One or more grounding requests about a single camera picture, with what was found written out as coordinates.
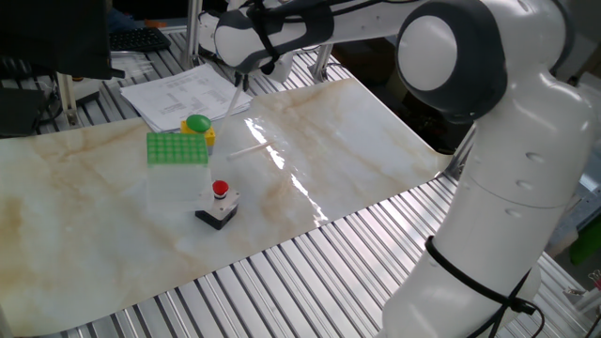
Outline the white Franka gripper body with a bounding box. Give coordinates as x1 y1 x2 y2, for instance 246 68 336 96
255 50 295 84

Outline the clear pipette box green rack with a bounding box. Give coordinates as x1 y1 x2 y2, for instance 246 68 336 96
144 131 216 216

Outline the clear large pipette tip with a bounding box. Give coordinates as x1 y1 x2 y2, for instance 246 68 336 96
226 140 276 161

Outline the stack of printed paper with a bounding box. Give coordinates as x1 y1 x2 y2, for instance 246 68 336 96
119 63 254 133

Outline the green button yellow box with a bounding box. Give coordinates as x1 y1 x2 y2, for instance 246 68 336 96
180 114 217 154

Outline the black keyboard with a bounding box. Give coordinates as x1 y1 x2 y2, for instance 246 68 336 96
108 26 172 53

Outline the black monitor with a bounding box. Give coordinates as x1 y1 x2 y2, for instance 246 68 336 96
0 0 126 81

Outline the black device case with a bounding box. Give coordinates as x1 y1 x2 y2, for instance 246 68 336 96
0 86 48 138

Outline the green plastic object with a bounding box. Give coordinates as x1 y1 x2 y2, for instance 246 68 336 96
569 220 601 267

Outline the aluminium frame post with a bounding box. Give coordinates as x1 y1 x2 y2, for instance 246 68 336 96
443 126 476 180
184 0 204 69
309 44 335 84

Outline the red push button switch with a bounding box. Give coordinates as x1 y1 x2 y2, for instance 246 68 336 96
194 179 240 231

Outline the short aluminium post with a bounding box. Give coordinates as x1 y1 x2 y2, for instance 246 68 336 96
55 72 81 128

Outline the black camera cable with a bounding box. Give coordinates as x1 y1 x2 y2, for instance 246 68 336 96
424 236 546 338

